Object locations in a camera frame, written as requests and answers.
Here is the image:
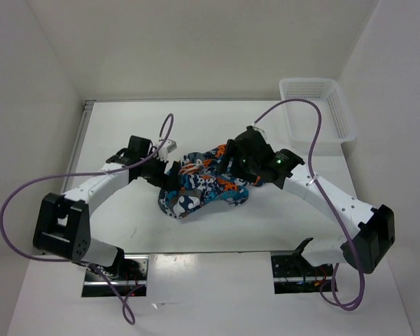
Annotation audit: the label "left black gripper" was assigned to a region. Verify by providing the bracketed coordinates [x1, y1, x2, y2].
[140, 151, 181, 192]

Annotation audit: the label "colourful patterned shorts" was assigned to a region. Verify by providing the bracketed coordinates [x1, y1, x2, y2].
[157, 144, 265, 219]

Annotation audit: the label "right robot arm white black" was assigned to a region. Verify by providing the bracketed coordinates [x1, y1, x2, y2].
[218, 126, 395, 275]

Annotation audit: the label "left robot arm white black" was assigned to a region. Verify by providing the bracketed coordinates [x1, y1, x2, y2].
[33, 136, 179, 280]

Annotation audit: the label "white plastic basket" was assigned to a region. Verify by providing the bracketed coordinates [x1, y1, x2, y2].
[279, 78, 358, 151]

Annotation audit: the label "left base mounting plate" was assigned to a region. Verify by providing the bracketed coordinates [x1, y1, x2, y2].
[81, 254, 150, 298]

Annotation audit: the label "base mounting plate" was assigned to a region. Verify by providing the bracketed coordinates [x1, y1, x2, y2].
[270, 251, 334, 295]
[81, 254, 150, 298]

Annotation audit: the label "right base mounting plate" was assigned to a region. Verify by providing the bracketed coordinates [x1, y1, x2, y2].
[270, 251, 334, 295]

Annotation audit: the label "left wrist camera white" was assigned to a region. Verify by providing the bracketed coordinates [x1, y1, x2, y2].
[157, 139, 177, 162]

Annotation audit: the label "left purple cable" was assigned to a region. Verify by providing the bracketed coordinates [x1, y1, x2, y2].
[0, 113, 175, 325]

